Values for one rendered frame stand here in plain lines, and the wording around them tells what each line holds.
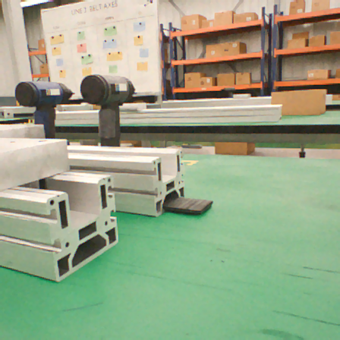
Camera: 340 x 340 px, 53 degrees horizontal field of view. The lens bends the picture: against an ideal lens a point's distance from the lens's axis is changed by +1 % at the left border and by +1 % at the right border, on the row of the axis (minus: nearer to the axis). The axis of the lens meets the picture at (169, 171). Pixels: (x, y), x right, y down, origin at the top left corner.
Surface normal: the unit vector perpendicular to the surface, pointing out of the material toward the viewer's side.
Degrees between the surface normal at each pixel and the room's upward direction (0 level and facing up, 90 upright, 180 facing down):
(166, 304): 0
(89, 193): 90
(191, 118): 90
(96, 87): 90
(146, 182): 90
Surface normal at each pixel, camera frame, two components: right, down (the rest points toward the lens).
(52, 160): 0.88, 0.06
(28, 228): -0.47, 0.22
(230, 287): -0.05, -0.97
